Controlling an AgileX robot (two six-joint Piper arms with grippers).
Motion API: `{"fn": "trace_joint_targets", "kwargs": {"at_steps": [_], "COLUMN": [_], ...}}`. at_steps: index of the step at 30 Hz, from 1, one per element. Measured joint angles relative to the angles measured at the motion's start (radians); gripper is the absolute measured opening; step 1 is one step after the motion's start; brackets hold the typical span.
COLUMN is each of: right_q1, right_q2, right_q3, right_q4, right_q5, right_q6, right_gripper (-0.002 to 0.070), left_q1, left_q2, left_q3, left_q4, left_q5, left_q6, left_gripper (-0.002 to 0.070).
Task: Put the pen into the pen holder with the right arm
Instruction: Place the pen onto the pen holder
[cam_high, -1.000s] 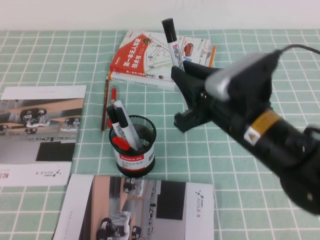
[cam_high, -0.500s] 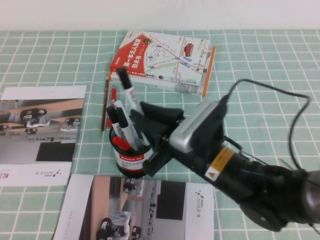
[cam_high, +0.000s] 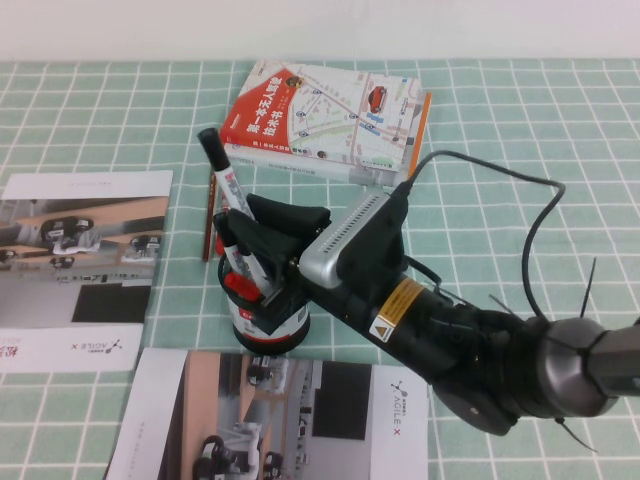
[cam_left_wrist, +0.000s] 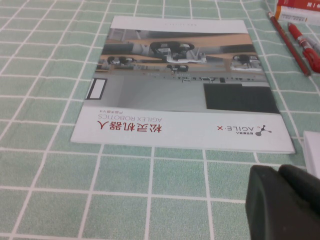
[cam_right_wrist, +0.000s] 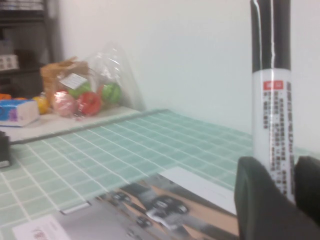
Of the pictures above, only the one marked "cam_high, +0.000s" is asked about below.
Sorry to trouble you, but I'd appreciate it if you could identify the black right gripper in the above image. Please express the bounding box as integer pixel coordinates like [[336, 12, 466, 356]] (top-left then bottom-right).
[[222, 193, 429, 352]]

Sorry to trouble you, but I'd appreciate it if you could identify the black capped white marker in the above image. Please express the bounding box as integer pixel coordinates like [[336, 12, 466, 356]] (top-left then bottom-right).
[[198, 128, 253, 217], [214, 212, 259, 289]]

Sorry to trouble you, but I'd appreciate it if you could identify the red gel pen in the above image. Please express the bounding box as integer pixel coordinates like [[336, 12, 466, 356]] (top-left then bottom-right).
[[213, 192, 232, 260]]

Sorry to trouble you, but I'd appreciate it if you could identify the black mesh pen holder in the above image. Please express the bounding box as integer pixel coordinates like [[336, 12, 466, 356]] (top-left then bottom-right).
[[218, 254, 312, 357]]

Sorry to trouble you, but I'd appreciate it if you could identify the red capped marker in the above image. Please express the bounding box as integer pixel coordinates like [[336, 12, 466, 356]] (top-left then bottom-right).
[[223, 272, 262, 303]]

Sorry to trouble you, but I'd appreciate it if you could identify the dark red pencil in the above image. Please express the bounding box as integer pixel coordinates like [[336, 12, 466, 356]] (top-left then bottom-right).
[[202, 167, 220, 264]]

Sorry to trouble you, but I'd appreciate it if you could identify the orange spine book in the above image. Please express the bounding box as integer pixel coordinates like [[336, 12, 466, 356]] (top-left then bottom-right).
[[219, 91, 434, 194]]

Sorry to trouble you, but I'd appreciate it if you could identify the red map cover book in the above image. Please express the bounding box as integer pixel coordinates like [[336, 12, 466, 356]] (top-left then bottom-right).
[[218, 59, 420, 174]]

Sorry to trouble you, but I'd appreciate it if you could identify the large AgileX brochure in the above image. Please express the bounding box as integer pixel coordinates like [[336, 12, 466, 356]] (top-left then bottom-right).
[[102, 348, 430, 480]]

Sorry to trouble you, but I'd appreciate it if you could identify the AgileX brochure with red print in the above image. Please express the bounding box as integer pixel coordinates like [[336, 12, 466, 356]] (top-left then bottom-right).
[[0, 170, 175, 374]]

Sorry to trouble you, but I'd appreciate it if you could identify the green checked tablecloth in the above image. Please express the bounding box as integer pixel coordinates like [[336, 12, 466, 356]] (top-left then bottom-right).
[[0, 58, 640, 480]]

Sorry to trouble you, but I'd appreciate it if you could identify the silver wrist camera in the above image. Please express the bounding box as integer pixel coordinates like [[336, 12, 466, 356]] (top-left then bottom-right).
[[298, 192, 409, 291]]

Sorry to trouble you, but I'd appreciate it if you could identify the black camera cable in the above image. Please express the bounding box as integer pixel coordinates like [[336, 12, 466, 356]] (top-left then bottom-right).
[[394, 149, 569, 326]]

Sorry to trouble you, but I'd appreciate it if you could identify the black cable tie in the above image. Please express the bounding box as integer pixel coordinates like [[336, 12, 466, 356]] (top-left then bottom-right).
[[488, 293, 519, 319], [553, 416, 600, 455], [580, 257, 600, 321]]

